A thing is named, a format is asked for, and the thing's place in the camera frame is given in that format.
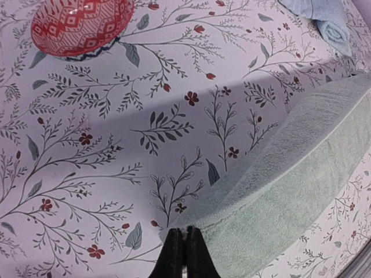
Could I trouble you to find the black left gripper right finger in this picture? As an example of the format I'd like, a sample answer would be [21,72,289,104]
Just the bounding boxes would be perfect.
[185,226,221,278]

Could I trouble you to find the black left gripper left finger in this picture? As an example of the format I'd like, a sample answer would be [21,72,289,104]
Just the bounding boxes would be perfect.
[149,228,183,278]

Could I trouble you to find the green panda towel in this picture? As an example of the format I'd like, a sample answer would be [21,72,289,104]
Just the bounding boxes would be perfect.
[171,74,370,277]

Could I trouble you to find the light blue rolled towel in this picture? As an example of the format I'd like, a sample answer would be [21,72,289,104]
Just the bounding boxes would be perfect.
[279,0,352,57]

